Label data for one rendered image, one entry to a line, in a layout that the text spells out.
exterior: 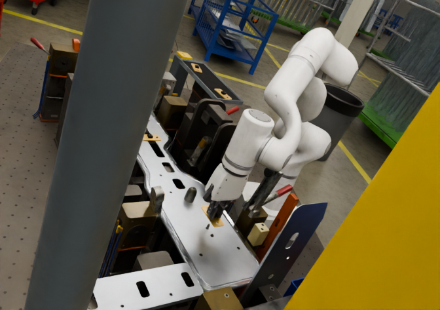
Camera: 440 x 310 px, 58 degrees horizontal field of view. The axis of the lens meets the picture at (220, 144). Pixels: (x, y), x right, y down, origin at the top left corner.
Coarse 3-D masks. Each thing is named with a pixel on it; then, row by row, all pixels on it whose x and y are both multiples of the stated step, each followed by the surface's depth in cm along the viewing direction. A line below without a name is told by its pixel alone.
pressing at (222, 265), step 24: (144, 144) 143; (168, 144) 149; (144, 168) 132; (168, 192) 125; (168, 216) 116; (192, 216) 120; (192, 240) 111; (216, 240) 115; (240, 240) 119; (192, 264) 104; (216, 264) 107; (240, 264) 110; (216, 288) 100
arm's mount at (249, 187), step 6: (246, 186) 186; (252, 186) 187; (258, 186) 188; (246, 192) 182; (240, 198) 180; (246, 198) 178; (234, 204) 185; (240, 204) 179; (240, 210) 178; (270, 222) 170; (282, 228) 174; (294, 234) 177
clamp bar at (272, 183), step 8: (272, 176) 119; (280, 176) 117; (264, 184) 121; (272, 184) 118; (256, 192) 121; (264, 192) 119; (256, 200) 122; (264, 200) 120; (248, 208) 124; (256, 208) 121
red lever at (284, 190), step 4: (288, 184) 127; (284, 188) 125; (288, 188) 125; (276, 192) 125; (280, 192) 125; (284, 192) 125; (268, 196) 125; (272, 196) 124; (276, 196) 125; (280, 196) 125; (268, 200) 124; (272, 200) 125; (252, 204) 123; (264, 204) 124; (252, 208) 122
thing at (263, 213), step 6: (246, 210) 124; (264, 210) 127; (240, 216) 126; (246, 216) 124; (264, 216) 124; (240, 222) 126; (246, 222) 123; (252, 222) 123; (258, 222) 124; (264, 222) 126; (240, 228) 126; (246, 228) 124; (246, 234) 125; (246, 240) 127
